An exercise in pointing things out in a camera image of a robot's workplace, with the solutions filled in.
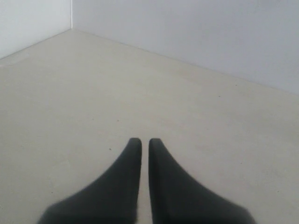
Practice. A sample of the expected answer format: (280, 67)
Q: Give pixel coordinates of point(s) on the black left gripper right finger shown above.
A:
(177, 198)

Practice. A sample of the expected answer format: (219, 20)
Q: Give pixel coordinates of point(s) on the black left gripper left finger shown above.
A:
(110, 199)

